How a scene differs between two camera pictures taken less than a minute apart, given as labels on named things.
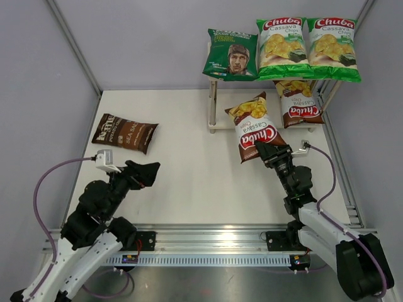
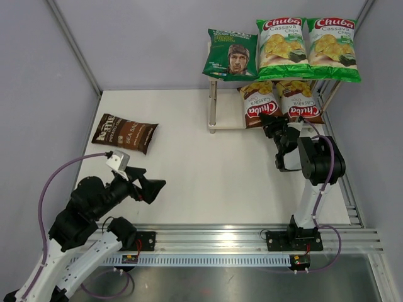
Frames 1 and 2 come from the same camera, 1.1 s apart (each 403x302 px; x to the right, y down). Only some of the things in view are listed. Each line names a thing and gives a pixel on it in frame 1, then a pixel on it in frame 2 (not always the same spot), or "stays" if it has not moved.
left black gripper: (138, 175) to (150, 188)
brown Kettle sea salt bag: (116, 131) stays
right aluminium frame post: (364, 12) stays
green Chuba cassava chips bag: (332, 50) stays
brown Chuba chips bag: (253, 124) to (259, 98)
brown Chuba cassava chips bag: (299, 105) stays
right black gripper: (267, 151) to (270, 123)
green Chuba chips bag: (283, 50) stays
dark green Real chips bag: (232, 56) stays
